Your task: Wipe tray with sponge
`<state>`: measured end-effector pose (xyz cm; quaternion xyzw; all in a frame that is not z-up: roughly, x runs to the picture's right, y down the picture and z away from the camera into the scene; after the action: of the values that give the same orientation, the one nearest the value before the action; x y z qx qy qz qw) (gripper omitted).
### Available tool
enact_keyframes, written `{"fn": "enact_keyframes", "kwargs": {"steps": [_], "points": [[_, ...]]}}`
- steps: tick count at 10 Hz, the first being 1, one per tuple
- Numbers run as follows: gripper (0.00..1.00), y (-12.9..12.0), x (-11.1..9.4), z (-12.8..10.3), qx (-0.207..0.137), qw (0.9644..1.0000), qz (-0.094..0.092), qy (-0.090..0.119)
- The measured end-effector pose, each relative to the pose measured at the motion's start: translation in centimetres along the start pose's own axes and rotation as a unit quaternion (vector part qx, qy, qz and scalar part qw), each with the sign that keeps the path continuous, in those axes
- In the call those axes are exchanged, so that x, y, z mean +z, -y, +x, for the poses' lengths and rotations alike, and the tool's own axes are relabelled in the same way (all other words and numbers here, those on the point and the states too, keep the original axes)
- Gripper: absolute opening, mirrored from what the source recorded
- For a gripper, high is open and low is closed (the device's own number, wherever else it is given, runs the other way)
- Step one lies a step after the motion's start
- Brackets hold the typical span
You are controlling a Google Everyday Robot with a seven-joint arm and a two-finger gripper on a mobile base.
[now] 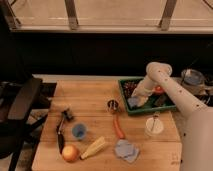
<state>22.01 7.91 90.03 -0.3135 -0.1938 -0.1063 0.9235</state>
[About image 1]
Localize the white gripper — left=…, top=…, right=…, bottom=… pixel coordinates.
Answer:
left=132, top=76, right=156, bottom=107

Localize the blue sponge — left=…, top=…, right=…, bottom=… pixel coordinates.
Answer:
left=127, top=97, right=139, bottom=108

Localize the green plastic tray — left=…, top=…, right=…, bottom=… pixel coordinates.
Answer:
left=118, top=78, right=176, bottom=116

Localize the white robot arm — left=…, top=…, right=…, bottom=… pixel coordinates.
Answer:
left=132, top=62, right=213, bottom=171

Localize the red bowl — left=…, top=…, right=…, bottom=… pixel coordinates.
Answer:
left=154, top=86, right=164, bottom=94

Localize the small metal cup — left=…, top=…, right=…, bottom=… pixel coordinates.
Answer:
left=107, top=99, right=119, bottom=114

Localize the white cup with fork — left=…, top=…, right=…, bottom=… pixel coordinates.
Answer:
left=145, top=112, right=164, bottom=136

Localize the metal bowl blue content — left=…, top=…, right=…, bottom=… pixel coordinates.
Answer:
left=181, top=69, right=204, bottom=86

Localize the orange carrot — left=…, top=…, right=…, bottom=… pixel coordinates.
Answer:
left=113, top=115, right=125, bottom=139

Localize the crumpled blue cloth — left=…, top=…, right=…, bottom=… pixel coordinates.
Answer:
left=114, top=139, right=140, bottom=163

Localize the small blue cup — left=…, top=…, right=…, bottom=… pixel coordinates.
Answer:
left=71, top=123, right=87, bottom=140

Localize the red yellow apple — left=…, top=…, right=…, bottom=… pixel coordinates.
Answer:
left=62, top=145, right=79, bottom=162

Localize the black office chair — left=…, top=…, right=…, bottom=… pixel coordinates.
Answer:
left=0, top=78, right=56, bottom=171

